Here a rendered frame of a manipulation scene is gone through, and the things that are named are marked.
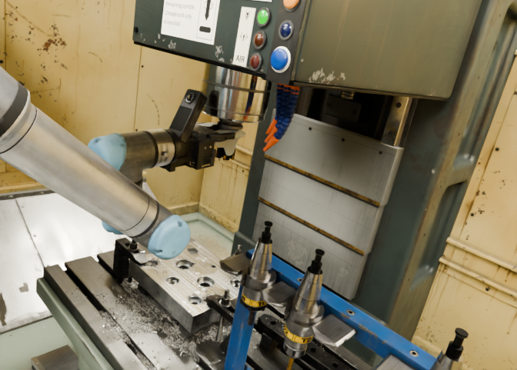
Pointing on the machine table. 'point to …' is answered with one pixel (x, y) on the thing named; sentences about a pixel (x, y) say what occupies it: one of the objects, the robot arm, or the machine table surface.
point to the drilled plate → (168, 295)
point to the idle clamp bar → (318, 361)
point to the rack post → (238, 338)
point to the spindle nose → (235, 95)
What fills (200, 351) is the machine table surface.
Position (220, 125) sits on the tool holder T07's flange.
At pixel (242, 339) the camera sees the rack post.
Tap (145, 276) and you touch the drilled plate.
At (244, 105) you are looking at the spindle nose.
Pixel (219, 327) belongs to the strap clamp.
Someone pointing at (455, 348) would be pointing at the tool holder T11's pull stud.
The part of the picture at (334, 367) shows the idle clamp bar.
